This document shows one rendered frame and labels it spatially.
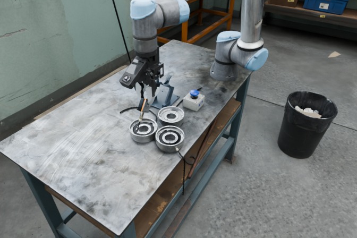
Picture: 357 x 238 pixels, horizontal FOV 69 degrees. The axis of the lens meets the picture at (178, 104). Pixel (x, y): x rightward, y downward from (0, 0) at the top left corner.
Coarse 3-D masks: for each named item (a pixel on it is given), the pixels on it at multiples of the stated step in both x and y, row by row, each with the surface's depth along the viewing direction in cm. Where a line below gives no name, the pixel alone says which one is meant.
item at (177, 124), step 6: (162, 108) 106; (168, 108) 108; (174, 108) 108; (180, 108) 106; (168, 114) 106; (174, 114) 106; (162, 120) 100; (168, 120) 102; (174, 120) 102; (180, 120) 101
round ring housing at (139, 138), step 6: (138, 120) 101; (144, 120) 102; (150, 120) 101; (132, 126) 99; (144, 126) 100; (156, 126) 97; (132, 132) 94; (138, 132) 96; (144, 132) 96; (138, 138) 94; (144, 138) 94; (150, 138) 95
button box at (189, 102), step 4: (188, 96) 113; (192, 96) 112; (196, 96) 112; (200, 96) 113; (204, 96) 113; (184, 100) 112; (188, 100) 111; (192, 100) 111; (196, 100) 111; (200, 100) 111; (204, 100) 115; (184, 104) 113; (188, 104) 112; (192, 104) 111; (196, 104) 109; (200, 104) 112; (188, 108) 113; (192, 108) 112; (196, 108) 111
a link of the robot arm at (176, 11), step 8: (160, 0) 82; (168, 0) 81; (176, 0) 82; (184, 0) 83; (168, 8) 78; (176, 8) 80; (184, 8) 81; (168, 16) 79; (176, 16) 80; (184, 16) 82; (168, 24) 81
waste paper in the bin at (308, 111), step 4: (296, 108) 193; (300, 108) 197; (308, 108) 195; (300, 112) 188; (304, 112) 187; (308, 112) 186; (312, 112) 195; (316, 112) 194; (312, 116) 184; (316, 116) 183; (320, 116) 182
